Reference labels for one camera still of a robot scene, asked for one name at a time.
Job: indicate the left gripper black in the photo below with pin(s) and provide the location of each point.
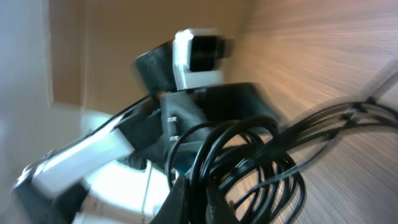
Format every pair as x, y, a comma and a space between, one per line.
182, 110

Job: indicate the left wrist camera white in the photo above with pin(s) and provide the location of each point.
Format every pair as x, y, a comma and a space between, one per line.
198, 55

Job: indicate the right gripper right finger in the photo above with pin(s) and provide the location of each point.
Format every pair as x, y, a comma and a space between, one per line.
217, 209

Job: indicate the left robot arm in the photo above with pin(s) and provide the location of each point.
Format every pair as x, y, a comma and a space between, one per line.
52, 189

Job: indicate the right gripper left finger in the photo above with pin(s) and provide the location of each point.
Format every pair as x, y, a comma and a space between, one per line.
175, 208

